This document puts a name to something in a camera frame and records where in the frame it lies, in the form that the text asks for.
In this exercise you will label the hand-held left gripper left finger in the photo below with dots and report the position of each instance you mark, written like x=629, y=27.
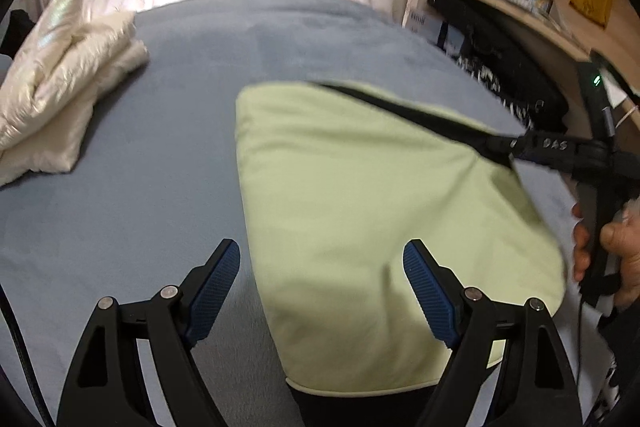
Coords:
x=215, y=292

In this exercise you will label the small colourful box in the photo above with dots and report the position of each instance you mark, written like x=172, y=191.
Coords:
x=540, y=3

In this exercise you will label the black bag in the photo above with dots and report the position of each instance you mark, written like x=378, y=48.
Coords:
x=480, y=27

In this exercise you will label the white printed carton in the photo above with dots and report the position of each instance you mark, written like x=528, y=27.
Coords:
x=420, y=21

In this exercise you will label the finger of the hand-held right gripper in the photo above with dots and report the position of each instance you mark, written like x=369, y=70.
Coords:
x=560, y=163
x=550, y=145

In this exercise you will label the green and black hooded jacket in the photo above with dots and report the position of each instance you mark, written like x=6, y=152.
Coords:
x=375, y=207

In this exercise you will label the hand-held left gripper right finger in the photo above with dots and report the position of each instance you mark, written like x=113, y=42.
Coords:
x=432, y=297

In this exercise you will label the cream puffer jacket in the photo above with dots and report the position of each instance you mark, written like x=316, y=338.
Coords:
x=55, y=72

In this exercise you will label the person's right hand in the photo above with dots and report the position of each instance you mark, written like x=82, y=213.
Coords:
x=622, y=242

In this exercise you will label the person's black white printed clothing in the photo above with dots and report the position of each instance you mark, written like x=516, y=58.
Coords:
x=612, y=372

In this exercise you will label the blue bed blanket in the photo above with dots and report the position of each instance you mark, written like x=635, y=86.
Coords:
x=175, y=132

